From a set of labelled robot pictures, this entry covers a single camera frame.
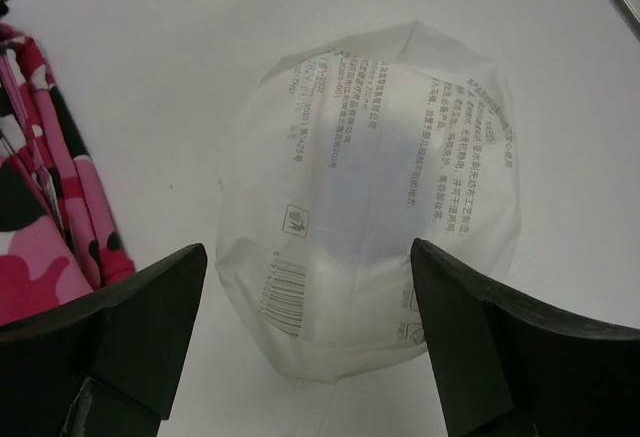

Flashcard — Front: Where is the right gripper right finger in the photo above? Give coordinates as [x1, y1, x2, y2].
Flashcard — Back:
[410, 239, 639, 436]

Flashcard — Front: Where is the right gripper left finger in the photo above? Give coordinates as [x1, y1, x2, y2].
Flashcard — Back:
[1, 243, 207, 436]

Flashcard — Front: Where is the pink camouflage garment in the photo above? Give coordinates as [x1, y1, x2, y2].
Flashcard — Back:
[1, 24, 135, 324]

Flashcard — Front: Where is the white plastic tissue pack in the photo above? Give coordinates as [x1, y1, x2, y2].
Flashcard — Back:
[215, 22, 521, 383]

